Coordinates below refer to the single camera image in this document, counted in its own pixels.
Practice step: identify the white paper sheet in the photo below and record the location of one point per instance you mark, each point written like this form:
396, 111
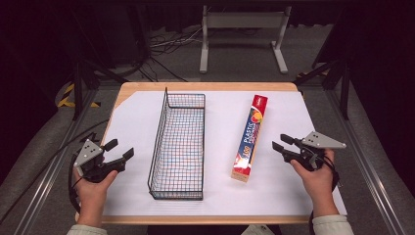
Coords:
215, 196

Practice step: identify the yellow black hazard tape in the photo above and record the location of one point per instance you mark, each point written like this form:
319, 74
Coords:
68, 98

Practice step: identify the white metal table frame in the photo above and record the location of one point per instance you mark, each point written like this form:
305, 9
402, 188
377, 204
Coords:
243, 20

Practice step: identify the long plastic wrap box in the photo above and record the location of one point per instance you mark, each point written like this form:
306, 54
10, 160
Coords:
250, 138

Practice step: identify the person's left hand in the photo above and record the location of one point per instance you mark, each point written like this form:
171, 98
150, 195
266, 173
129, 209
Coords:
94, 191

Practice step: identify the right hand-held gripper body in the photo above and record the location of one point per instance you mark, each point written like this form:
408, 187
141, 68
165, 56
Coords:
318, 147

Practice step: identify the black stand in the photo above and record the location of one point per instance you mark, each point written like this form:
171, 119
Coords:
344, 88
77, 88

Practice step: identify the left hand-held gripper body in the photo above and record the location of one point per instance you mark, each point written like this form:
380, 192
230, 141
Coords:
87, 153

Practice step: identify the person's right hand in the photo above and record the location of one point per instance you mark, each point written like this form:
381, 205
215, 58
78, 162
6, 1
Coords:
315, 182

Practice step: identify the aluminium rail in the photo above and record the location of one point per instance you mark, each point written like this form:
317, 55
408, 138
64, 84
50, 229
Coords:
365, 163
49, 176

